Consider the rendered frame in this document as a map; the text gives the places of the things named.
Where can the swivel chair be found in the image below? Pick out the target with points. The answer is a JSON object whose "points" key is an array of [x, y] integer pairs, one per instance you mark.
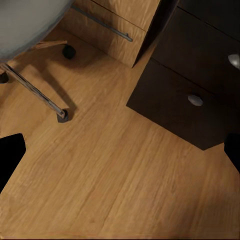
{"points": [[23, 26]]}

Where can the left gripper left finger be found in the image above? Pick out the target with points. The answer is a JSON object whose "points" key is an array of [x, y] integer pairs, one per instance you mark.
{"points": [[12, 149]]}

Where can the cabinet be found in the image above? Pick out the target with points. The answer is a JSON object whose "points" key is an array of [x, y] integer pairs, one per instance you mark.
{"points": [[191, 83], [120, 28]]}

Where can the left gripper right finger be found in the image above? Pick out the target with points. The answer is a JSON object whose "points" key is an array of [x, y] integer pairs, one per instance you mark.
{"points": [[232, 149]]}

